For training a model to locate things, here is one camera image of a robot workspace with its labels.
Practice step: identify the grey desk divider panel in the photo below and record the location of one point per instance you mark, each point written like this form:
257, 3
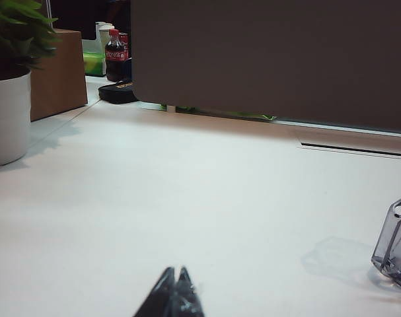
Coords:
269, 59

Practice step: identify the brown cardboard box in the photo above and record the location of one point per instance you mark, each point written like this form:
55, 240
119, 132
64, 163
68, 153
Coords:
58, 72

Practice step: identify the transparent grey faceted mug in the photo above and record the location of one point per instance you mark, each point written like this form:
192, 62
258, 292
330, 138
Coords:
395, 241

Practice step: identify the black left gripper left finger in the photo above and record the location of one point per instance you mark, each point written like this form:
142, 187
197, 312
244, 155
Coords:
157, 300

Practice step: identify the cola bottle with red label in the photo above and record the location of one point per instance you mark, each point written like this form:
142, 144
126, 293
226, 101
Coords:
115, 66

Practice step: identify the green leafy potted plant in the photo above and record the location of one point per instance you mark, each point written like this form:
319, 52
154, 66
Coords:
12, 33

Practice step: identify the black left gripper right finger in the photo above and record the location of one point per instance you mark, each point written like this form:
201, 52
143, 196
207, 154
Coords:
187, 300

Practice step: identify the green tissue box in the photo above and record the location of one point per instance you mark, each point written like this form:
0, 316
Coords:
94, 62

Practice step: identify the white round plant pot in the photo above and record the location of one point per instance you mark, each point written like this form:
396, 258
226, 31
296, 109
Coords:
8, 125

